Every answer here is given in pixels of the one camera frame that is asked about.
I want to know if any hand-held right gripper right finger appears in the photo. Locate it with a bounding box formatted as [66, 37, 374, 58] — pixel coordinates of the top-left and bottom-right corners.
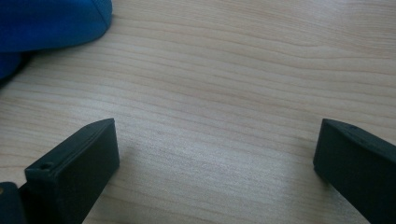
[312, 118, 396, 224]

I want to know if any blue cloth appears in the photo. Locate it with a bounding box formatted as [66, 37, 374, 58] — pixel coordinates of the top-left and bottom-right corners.
[0, 0, 114, 82]

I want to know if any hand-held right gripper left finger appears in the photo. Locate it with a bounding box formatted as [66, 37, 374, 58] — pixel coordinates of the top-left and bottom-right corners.
[18, 118, 121, 224]

